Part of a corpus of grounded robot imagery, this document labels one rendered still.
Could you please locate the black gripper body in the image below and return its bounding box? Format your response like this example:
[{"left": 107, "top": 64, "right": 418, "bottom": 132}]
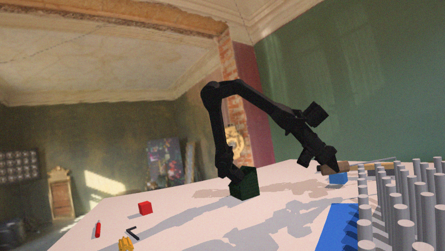
[{"left": 300, "top": 131, "right": 337, "bottom": 166}]

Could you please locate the red cube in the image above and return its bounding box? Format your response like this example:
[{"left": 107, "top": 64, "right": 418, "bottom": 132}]
[{"left": 138, "top": 201, "right": 153, "bottom": 216}]

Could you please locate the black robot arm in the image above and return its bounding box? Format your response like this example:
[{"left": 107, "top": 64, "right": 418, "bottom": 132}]
[{"left": 200, "top": 79, "right": 329, "bottom": 185}]

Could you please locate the blue tape strip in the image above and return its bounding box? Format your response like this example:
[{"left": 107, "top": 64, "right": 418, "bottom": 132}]
[{"left": 315, "top": 203, "right": 359, "bottom": 251}]

